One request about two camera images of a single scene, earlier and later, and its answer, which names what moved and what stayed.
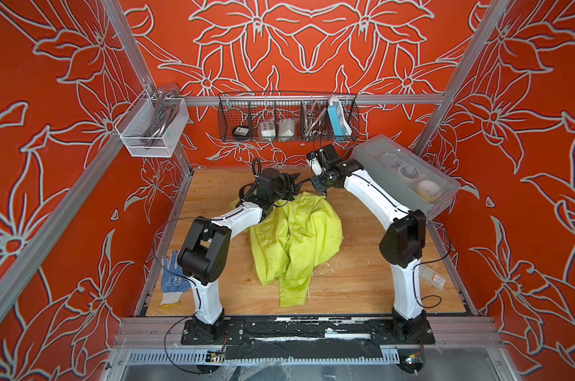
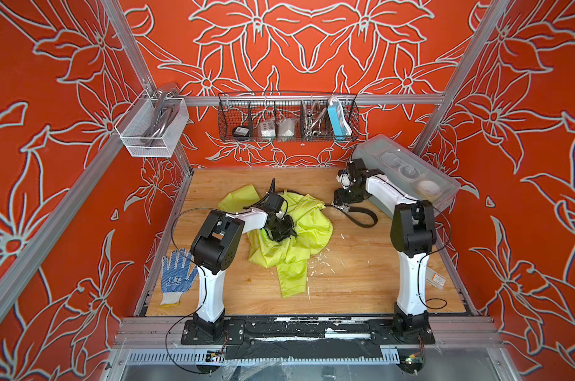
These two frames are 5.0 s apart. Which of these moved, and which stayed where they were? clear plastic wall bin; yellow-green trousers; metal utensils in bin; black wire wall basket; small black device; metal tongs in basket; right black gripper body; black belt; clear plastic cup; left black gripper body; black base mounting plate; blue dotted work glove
Moved: right black gripper body; black belt; yellow-green trousers; left black gripper body
Stayed: small black device; metal tongs in basket; black wire wall basket; blue dotted work glove; black base mounting plate; clear plastic wall bin; clear plastic cup; metal utensils in bin
